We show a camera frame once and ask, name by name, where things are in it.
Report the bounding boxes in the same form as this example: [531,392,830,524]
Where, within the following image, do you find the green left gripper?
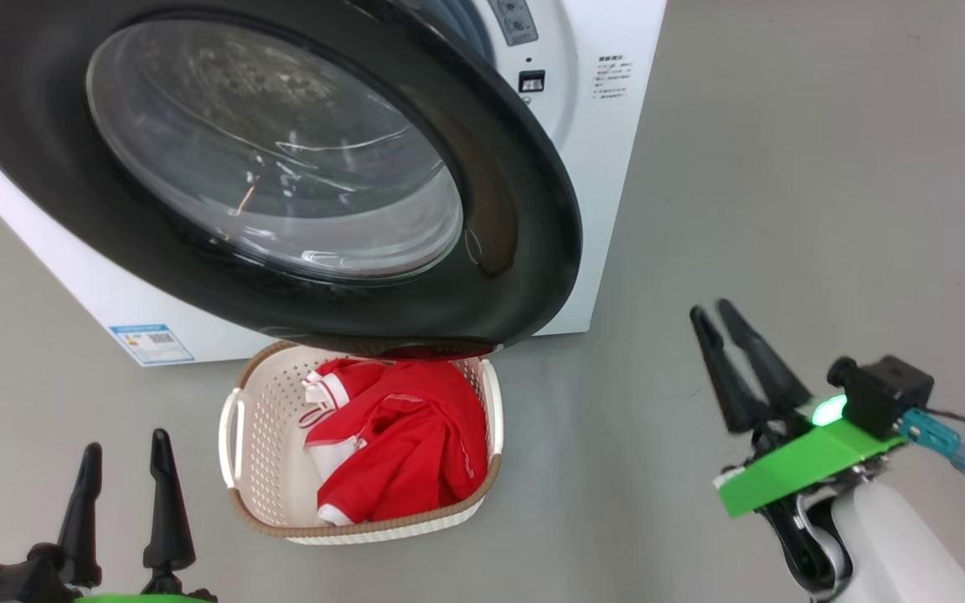
[55,429,217,603]

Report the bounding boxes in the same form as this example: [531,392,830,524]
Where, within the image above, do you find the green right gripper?
[689,299,908,597]

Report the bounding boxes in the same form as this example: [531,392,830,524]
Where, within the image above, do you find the black round glass washer door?
[0,0,584,361]

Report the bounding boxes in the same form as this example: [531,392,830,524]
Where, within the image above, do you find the red shirt white collar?
[300,358,489,527]

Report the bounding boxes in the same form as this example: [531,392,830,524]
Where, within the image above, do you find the cream perforated laundry basket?
[217,339,504,545]

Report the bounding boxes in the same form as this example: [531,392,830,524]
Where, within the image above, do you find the white washing machine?
[0,0,668,367]

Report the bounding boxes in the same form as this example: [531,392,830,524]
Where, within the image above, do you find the blue energy label sticker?
[110,324,195,366]

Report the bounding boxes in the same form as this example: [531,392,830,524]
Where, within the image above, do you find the grey warning sticker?
[487,0,539,47]

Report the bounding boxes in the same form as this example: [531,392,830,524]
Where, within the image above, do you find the teal right cable connector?
[900,408,961,453]

